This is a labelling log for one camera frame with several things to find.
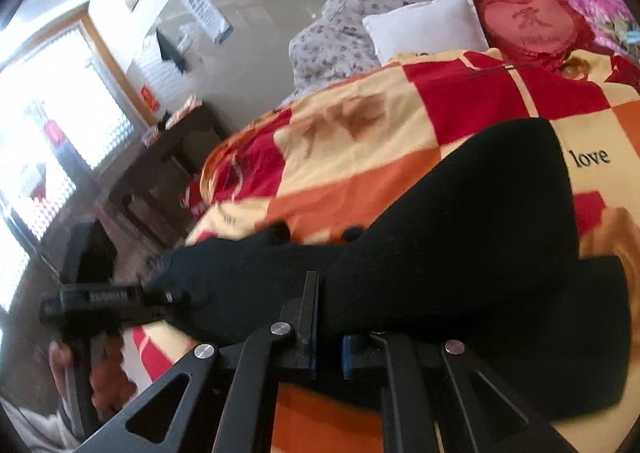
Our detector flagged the white pillow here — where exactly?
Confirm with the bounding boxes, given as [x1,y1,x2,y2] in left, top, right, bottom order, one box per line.
[362,0,489,66]

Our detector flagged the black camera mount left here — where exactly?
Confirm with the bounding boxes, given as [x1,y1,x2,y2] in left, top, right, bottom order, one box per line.
[60,218,117,285]

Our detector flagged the red heart cushion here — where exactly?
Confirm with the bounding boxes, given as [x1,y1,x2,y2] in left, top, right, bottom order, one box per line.
[473,0,596,70]

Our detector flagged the person's left hand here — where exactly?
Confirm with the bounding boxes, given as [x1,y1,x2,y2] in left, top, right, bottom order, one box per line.
[49,336,137,418]

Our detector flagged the black pants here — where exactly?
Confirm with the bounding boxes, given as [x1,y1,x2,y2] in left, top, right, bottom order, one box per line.
[148,118,631,419]

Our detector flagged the red orange yellow blanket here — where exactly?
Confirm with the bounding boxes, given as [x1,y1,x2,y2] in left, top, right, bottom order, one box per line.
[134,49,639,452]

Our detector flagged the dark wooden desk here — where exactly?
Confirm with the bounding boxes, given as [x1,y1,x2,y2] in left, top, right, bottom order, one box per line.
[108,104,229,249]

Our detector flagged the wall poster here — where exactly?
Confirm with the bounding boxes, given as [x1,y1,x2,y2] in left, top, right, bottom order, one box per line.
[181,0,233,46]

